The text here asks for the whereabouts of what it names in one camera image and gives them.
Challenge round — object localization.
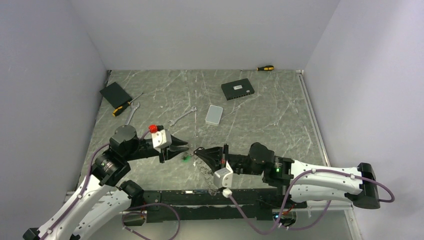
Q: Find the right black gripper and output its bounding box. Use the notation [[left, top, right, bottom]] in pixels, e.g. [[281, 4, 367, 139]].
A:
[[196, 143, 264, 176]]

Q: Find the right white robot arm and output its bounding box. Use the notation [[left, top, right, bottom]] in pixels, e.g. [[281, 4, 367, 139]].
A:
[[193, 142, 381, 210]]

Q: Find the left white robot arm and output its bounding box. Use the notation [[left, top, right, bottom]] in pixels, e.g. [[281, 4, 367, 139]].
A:
[[22, 125, 188, 240]]

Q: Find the small silver wrench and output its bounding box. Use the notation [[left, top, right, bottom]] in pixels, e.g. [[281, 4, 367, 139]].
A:
[[168, 106, 197, 126]]

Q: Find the grey plastic box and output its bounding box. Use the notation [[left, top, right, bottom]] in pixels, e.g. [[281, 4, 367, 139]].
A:
[[205, 105, 224, 126]]

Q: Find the large silver wrench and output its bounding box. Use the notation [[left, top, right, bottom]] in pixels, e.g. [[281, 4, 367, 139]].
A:
[[124, 102, 140, 126]]

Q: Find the yellow black screwdriver near box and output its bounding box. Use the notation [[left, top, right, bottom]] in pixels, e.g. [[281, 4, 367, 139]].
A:
[[112, 92, 144, 117]]

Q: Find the black flat box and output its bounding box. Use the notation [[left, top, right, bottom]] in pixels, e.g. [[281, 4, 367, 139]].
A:
[[99, 82, 133, 109]]

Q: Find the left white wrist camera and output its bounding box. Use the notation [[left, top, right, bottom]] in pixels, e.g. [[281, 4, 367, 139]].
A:
[[151, 129, 172, 149]]

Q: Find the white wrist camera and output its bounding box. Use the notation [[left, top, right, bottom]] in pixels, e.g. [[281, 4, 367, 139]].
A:
[[213, 161, 234, 198], [151, 129, 172, 149]]

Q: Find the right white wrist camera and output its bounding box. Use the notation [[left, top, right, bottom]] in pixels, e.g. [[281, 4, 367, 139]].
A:
[[213, 161, 234, 198]]

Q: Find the black network switch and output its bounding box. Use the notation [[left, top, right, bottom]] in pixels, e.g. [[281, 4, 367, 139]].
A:
[[221, 78, 255, 101]]

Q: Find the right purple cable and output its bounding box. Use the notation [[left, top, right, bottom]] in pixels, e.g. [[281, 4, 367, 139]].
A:
[[228, 168, 396, 236]]

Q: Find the purple cable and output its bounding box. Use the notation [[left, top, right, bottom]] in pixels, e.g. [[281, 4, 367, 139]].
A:
[[38, 124, 181, 240], [228, 168, 396, 236]]

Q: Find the yellow black screwdriver at wall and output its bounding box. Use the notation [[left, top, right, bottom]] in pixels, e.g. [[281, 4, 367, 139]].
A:
[[241, 65, 275, 72]]

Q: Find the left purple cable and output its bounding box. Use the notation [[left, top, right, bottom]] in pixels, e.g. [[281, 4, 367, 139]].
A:
[[38, 124, 181, 240]]

